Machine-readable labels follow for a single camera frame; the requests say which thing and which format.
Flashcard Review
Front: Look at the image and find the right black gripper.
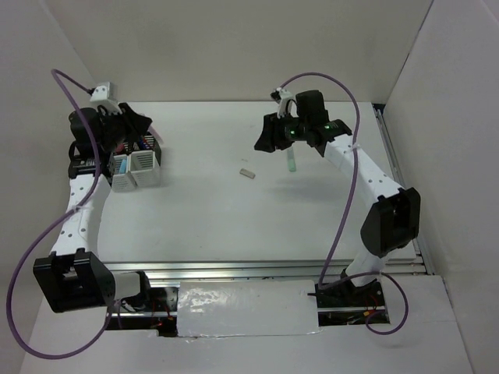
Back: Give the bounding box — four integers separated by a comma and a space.
253, 110, 309, 153

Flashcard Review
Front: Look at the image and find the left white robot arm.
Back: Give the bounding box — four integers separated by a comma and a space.
33, 103, 154, 313

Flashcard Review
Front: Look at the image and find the shiny white cover sheet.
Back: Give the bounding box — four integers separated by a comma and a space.
177, 280, 320, 337

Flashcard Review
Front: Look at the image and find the white slatted organizer container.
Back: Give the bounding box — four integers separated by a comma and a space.
111, 132, 162, 192

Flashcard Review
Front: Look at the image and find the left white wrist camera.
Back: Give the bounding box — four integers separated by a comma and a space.
90, 82, 121, 115

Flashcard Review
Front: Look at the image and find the green highlighter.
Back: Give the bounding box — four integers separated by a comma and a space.
287, 147, 297, 172

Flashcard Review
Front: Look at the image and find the purple highlighter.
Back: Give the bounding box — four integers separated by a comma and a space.
148, 125, 164, 144

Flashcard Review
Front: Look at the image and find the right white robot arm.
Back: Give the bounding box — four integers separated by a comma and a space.
254, 87, 421, 305

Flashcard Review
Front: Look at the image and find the purple cable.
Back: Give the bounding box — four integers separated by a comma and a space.
278, 72, 409, 335
5, 69, 122, 358

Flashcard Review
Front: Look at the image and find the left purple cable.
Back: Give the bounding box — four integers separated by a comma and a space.
5, 69, 122, 358

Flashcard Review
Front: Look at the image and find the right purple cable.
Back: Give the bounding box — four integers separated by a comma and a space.
278, 72, 409, 335

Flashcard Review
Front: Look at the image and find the blue ballpoint pen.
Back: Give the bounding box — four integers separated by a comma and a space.
142, 136, 154, 150

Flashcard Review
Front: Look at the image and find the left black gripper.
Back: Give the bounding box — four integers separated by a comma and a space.
98, 103, 153, 152

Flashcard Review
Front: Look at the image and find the grey eraser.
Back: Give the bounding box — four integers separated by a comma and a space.
239, 168, 256, 179

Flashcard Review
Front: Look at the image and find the blue highlighter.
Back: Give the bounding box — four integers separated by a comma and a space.
117, 156, 128, 175

